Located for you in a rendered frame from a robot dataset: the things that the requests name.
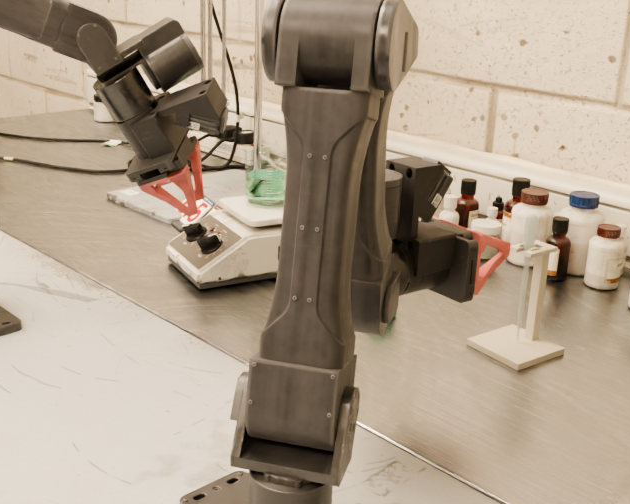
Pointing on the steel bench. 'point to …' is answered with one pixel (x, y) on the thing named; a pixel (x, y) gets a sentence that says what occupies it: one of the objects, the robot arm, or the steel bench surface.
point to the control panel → (198, 245)
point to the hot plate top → (253, 216)
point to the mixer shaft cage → (212, 41)
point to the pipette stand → (523, 356)
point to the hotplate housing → (236, 256)
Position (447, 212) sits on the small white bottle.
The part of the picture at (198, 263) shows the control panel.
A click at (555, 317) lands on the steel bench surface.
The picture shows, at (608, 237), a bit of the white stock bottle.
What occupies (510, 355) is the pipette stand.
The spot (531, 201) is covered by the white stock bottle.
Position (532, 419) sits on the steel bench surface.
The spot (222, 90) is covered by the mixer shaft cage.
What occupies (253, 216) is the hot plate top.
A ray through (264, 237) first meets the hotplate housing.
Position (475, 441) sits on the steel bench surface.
